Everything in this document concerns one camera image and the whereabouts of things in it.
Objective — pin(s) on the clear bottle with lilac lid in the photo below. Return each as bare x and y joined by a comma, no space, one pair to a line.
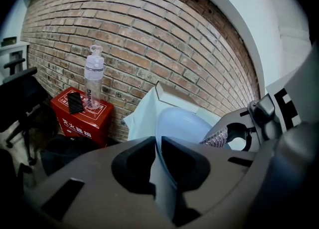
93,83

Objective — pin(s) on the black office chair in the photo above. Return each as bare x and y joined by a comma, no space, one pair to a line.
15,63
20,93

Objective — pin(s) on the pale green tablecloth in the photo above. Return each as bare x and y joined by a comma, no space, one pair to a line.
142,120

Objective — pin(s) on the black ribbed flat case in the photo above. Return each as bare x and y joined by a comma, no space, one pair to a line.
75,103

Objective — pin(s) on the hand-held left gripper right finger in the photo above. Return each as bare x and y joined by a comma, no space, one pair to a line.
219,173

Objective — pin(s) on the white desk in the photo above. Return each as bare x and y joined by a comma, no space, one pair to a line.
12,51

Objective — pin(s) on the large light blue plate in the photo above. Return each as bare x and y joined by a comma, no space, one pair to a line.
182,125

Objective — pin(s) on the black backpack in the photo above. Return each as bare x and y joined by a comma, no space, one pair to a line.
67,150

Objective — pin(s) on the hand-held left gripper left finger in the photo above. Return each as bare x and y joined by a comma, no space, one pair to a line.
99,173

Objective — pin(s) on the yellow and black box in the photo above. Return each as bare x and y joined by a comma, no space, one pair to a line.
9,41

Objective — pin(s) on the red box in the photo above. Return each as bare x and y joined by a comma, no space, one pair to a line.
82,128

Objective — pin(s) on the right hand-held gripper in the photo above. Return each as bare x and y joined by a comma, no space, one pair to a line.
286,103

